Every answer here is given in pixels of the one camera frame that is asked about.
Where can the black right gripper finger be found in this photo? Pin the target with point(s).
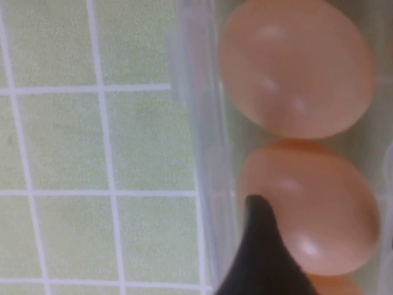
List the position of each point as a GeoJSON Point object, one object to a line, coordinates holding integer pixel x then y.
{"type": "Point", "coordinates": [261, 261]}

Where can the beige plastic egg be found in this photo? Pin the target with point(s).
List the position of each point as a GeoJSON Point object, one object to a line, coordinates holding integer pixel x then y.
{"type": "Point", "coordinates": [322, 215]}
{"type": "Point", "coordinates": [294, 61]}
{"type": "Point", "coordinates": [337, 287]}

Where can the transparent plastic egg box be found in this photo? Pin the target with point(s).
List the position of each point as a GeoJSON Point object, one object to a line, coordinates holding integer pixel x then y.
{"type": "Point", "coordinates": [202, 153]}

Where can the green white grid tablecloth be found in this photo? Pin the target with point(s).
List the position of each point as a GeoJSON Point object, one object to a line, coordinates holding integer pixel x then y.
{"type": "Point", "coordinates": [61, 138]}

